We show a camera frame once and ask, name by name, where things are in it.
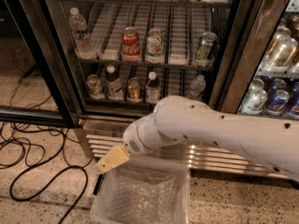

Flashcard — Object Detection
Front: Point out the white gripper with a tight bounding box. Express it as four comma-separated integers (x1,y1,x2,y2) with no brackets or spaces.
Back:
96,114,181,173

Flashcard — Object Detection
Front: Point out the brown drink bottle white cap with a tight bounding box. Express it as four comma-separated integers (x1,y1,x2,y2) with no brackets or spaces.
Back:
106,65,123,101

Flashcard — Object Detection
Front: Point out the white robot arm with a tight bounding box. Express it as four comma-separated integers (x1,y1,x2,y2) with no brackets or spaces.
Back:
96,96,299,181

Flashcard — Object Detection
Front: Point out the stainless steel fridge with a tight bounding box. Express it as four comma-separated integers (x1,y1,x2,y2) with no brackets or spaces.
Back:
45,0,285,176

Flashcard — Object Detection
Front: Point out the clear water bottle bottom shelf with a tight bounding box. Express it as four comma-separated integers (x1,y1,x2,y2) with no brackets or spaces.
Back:
187,75,206,101

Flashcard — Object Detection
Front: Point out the clear water bottle shelf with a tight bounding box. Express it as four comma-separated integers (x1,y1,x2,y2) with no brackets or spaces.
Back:
187,75,206,101
68,7,96,60

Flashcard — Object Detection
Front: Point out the open glass fridge door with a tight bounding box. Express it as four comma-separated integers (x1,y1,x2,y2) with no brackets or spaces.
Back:
0,0,78,128

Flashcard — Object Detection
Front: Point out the clear water bottle middle shelf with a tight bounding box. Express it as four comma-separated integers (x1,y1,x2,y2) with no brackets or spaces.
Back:
68,7,96,60

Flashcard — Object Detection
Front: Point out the white green can right fridge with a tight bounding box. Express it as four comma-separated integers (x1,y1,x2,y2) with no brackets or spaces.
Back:
241,89,267,115

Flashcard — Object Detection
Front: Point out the closed glass fridge door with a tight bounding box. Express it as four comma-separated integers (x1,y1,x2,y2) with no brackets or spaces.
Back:
208,0,291,113

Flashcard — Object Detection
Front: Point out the silver can right fridge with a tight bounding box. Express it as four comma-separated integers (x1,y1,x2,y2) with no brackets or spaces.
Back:
263,37,298,73

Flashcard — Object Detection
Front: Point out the clear plastic bin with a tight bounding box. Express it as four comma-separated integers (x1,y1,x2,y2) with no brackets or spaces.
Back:
91,157,190,224

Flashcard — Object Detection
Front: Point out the bubble wrap sheet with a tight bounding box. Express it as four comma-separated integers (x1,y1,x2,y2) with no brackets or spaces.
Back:
107,168,178,224

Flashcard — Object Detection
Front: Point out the white green soda can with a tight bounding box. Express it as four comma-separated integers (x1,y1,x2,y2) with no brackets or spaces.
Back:
145,28,164,63

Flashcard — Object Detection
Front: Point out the red coca-cola can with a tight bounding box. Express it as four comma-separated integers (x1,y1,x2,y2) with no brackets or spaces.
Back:
121,27,141,62

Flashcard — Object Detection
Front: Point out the blue pepsi can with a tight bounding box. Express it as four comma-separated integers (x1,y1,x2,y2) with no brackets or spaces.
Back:
265,90,290,116

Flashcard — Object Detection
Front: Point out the black floor cable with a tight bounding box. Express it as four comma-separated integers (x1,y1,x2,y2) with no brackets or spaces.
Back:
0,37,93,224

